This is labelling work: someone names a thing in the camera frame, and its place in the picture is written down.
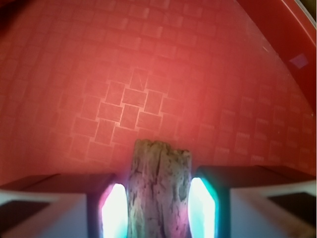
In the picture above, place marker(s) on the brown wood chip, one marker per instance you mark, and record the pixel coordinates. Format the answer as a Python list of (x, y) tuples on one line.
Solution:
[(157, 191)]

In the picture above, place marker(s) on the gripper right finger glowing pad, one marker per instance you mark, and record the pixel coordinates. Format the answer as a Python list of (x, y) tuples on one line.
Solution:
[(252, 202)]

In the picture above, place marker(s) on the red plastic serving tray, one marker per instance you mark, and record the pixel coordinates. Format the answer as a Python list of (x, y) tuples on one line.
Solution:
[(82, 80)]

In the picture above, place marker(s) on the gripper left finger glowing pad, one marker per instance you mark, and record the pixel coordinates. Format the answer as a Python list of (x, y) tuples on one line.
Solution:
[(64, 206)]

